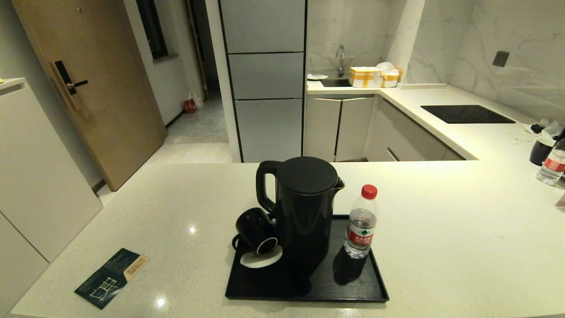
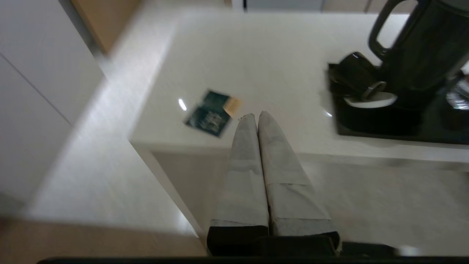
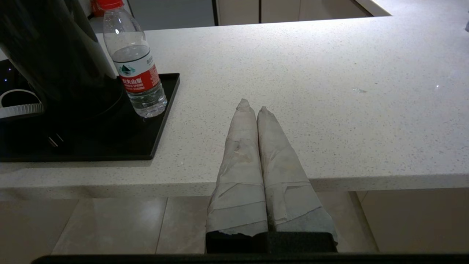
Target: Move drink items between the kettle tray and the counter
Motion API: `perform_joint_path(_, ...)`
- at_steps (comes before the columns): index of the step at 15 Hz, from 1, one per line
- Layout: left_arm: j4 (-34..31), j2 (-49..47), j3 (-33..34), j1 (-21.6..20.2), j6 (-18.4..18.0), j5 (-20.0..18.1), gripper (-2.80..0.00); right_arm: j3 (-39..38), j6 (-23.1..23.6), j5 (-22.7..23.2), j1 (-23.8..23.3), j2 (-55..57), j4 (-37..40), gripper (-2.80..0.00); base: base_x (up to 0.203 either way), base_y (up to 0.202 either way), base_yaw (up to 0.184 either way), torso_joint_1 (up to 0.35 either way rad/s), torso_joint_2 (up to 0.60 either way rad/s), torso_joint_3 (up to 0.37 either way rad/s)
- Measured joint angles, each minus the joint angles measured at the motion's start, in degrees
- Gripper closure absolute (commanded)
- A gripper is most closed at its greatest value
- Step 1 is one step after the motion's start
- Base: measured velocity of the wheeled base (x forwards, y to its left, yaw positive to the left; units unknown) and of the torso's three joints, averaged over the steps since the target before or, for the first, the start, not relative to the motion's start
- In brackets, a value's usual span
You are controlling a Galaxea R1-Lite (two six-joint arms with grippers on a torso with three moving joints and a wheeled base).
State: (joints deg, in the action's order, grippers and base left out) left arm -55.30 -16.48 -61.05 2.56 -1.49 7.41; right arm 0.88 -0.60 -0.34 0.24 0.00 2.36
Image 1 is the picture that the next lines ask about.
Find black electric kettle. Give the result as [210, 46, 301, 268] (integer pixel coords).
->
[256, 156, 345, 266]

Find black cup white inside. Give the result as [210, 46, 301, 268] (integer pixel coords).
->
[235, 207, 279, 257]

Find clear plastic water bottle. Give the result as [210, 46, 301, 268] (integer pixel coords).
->
[343, 185, 378, 260]
[536, 137, 565, 186]

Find grey sink base cabinet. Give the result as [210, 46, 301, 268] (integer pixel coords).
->
[305, 95, 376, 163]

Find tall grey panel cabinet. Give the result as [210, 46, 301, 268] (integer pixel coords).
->
[218, 0, 307, 163]

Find white round saucer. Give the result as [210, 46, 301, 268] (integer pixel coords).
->
[240, 244, 283, 269]

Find chrome kitchen faucet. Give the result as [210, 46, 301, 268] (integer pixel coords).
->
[335, 44, 346, 77]

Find large yellow-taped cardboard box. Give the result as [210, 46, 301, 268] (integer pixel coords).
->
[349, 67, 383, 88]

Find grey counter drawer cabinet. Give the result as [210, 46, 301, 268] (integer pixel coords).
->
[366, 98, 466, 162]

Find small yellow-taped cardboard box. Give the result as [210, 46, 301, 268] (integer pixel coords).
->
[381, 69, 403, 88]

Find black rectangular serving tray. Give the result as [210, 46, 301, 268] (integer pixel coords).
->
[225, 214, 390, 303]

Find dark window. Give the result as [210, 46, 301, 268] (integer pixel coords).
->
[136, 0, 169, 61]

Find brown wooden door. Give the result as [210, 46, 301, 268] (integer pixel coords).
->
[11, 0, 168, 192]

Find black induction cooktop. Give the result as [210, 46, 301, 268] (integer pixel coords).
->
[420, 105, 516, 124]

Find dark green folded brochure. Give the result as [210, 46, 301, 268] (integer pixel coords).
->
[74, 248, 149, 310]

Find black mug white rim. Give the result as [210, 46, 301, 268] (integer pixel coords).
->
[529, 138, 555, 167]

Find crumpled clear wrappers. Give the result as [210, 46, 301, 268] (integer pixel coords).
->
[523, 119, 565, 140]

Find black door lock handle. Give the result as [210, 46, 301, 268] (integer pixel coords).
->
[49, 60, 89, 111]

